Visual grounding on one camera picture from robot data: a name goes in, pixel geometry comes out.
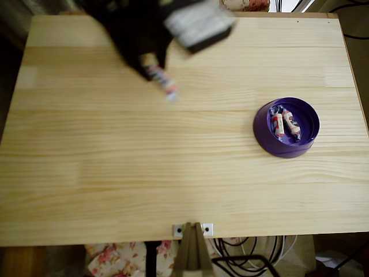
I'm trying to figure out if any candy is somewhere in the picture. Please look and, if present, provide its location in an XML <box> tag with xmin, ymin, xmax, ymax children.
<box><xmin>281</xmin><ymin>109</ymin><xmax>302</xmax><ymax>143</ymax></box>
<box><xmin>139</xmin><ymin>53</ymin><xmax>180</xmax><ymax>104</ymax></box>
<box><xmin>269</xmin><ymin>105</ymin><xmax>286</xmax><ymax>139</ymax></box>

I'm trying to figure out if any wrapped candy, straight white wrapper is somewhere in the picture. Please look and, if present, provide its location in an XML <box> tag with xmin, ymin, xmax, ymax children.
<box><xmin>269</xmin><ymin>105</ymin><xmax>286</xmax><ymax>139</ymax></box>

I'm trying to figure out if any purple plastic bowl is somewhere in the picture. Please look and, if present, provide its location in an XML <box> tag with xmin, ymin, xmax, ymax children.
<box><xmin>253</xmin><ymin>96</ymin><xmax>321</xmax><ymax>159</ymax></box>

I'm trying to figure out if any wrapped candy, blue twisted end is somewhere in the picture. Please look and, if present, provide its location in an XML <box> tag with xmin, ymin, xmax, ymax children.
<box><xmin>281</xmin><ymin>109</ymin><xmax>302</xmax><ymax>143</ymax></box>

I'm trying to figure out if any floral cloth behind table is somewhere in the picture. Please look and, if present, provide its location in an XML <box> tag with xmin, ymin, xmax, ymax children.
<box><xmin>218</xmin><ymin>0</ymin><xmax>271</xmax><ymax>13</ymax></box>

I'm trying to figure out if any black table leg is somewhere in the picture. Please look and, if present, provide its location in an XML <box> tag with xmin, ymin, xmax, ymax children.
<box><xmin>145</xmin><ymin>241</ymin><xmax>159</xmax><ymax>277</ymax></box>

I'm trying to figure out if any floral cloth under table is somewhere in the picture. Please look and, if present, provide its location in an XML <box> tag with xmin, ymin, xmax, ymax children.
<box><xmin>84</xmin><ymin>239</ymin><xmax>185</xmax><ymax>277</ymax></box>

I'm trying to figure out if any black cable beside table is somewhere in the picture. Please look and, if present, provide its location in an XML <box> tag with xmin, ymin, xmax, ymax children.
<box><xmin>342</xmin><ymin>31</ymin><xmax>369</xmax><ymax>40</ymax></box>

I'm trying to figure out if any silver metal clamp bracket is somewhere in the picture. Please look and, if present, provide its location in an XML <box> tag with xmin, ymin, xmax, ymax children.
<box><xmin>172</xmin><ymin>222</ymin><xmax>214</xmax><ymax>238</ymax></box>

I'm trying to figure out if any olive camera stand post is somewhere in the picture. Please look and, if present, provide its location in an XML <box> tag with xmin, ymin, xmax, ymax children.
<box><xmin>172</xmin><ymin>221</ymin><xmax>214</xmax><ymax>277</ymax></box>

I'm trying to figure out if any black cable bundle under table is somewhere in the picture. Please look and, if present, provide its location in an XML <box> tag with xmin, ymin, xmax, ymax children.
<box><xmin>214</xmin><ymin>236</ymin><xmax>285</xmax><ymax>274</ymax></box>

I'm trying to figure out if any black wire frame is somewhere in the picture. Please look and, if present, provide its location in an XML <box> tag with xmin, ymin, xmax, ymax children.
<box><xmin>211</xmin><ymin>254</ymin><xmax>281</xmax><ymax>277</ymax></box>

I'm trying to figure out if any white cable under table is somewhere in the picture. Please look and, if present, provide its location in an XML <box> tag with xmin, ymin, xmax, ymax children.
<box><xmin>210</xmin><ymin>235</ymin><xmax>298</xmax><ymax>269</ymax></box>

